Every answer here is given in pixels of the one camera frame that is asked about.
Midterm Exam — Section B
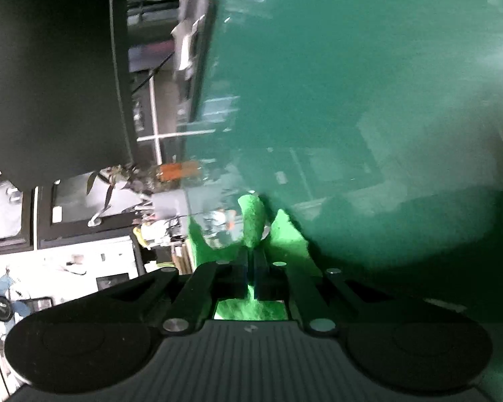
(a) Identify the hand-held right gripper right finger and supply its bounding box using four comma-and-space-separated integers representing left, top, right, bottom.
254, 260, 403, 336

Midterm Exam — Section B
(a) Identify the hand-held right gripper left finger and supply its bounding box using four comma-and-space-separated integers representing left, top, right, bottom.
105, 260, 250, 336

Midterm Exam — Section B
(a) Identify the green cloth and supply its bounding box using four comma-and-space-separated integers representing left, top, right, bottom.
186, 193, 323, 321

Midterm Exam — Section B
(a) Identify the orange jar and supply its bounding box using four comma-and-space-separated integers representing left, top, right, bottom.
159, 162, 200, 182

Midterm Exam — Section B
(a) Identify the blue fan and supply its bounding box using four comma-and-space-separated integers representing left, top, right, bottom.
0, 268, 32, 327

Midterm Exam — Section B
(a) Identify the black curved monitor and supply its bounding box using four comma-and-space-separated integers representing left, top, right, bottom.
0, 0, 137, 191

